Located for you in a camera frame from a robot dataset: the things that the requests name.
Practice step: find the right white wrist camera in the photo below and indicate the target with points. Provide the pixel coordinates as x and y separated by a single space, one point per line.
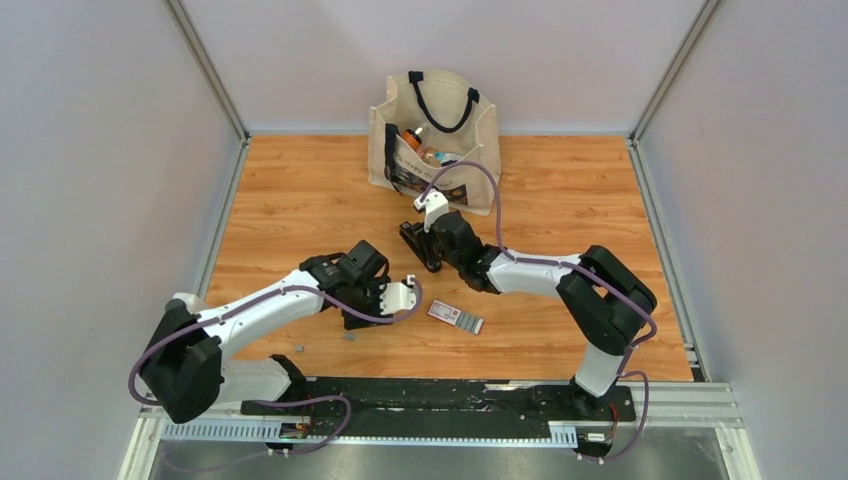
433 205

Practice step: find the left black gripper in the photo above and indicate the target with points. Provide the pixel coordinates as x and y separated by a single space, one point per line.
354 321

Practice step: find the staple box with staples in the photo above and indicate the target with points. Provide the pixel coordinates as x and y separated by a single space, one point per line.
455 317

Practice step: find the black stapler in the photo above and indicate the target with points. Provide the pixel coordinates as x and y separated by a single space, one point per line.
423 244

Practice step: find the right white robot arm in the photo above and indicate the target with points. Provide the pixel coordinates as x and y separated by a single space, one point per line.
607 301

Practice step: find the orange capped bottle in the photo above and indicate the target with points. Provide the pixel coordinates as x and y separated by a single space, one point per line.
413 138

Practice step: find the beige canvas tote bag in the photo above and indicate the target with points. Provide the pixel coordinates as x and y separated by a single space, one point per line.
457 117

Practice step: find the packaged items in bag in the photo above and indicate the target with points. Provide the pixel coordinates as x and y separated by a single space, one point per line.
438 158

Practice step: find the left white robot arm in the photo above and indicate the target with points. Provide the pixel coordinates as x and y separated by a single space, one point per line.
189 364

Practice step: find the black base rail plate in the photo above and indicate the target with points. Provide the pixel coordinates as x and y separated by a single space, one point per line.
448 408

